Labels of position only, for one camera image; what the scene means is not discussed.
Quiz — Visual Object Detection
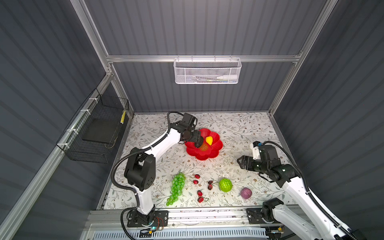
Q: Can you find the yellow lemon fake fruit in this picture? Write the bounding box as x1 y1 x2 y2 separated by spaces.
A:
205 136 214 146

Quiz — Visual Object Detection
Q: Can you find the purple fig fake fruit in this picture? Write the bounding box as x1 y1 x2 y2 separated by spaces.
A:
240 188 253 200

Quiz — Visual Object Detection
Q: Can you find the green custard apple fake fruit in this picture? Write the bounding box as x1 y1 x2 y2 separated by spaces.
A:
219 178 233 193

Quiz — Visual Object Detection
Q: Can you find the red cherry pair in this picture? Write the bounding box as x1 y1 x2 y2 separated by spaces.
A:
193 174 201 185
197 191 205 203

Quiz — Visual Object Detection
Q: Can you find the green grape bunch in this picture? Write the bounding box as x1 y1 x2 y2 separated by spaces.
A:
166 173 186 206

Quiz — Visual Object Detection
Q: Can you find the dark cherry pair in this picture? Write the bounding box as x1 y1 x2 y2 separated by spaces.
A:
208 180 214 190

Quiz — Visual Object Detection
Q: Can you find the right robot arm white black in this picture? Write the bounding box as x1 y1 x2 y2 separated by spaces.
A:
237 141 366 240

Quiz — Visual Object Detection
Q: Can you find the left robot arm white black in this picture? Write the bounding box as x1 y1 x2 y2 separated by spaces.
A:
124 111 204 217

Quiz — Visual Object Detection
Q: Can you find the red flower shaped bowl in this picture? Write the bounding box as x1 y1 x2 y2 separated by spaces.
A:
185 129 224 161

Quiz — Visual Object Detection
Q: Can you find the white marker in basket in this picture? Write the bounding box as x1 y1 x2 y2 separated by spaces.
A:
216 75 239 82

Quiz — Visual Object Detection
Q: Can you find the yellow tag on basket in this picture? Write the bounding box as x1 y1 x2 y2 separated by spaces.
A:
120 110 126 124

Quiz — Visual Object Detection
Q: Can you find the black pad in basket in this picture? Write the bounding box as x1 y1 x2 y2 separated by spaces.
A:
82 119 119 144

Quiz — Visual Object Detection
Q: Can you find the white vented strip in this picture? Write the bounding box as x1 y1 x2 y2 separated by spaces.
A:
91 227 268 240

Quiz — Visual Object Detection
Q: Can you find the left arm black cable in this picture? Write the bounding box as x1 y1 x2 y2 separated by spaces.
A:
110 110 185 240

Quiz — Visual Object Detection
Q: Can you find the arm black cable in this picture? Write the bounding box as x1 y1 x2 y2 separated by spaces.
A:
110 110 185 240
260 140 361 240

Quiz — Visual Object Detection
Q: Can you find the white wire mesh basket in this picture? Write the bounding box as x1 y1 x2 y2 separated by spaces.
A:
173 58 242 85

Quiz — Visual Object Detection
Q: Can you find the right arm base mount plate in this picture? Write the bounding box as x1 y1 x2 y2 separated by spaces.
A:
246 207 281 224

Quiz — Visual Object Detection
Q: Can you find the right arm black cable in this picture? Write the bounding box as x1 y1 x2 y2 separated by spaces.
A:
260 140 361 240

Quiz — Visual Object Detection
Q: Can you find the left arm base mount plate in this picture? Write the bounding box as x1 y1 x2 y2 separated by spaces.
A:
126 210 169 228

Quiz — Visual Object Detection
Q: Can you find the black wire basket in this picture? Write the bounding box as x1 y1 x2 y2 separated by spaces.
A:
57 90 130 164

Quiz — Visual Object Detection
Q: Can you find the aluminium front rail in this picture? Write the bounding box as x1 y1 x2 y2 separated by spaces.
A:
86 205 301 232

